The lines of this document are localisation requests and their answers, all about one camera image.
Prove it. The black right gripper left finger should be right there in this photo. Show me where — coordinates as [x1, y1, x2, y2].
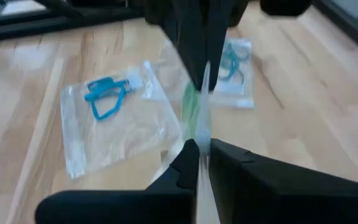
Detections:
[34, 138, 199, 224]

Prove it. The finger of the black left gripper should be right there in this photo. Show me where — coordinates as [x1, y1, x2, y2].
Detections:
[208, 0, 252, 93]
[144, 0, 209, 91]

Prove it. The green rubber band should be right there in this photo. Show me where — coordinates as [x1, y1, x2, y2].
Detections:
[180, 81, 202, 142]

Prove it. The clear plastic zip bag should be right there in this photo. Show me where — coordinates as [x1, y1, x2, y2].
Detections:
[158, 37, 255, 109]
[149, 60, 223, 224]
[59, 60, 182, 180]

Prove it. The dark teal rubber band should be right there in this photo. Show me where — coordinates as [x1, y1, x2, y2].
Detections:
[224, 45, 250, 76]
[219, 55, 246, 84]
[220, 42, 250, 63]

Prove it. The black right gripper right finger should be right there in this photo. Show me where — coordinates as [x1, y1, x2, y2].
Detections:
[210, 138, 358, 224]

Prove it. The black aluminium table frame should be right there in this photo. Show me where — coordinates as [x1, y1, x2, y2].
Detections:
[0, 0, 358, 60]

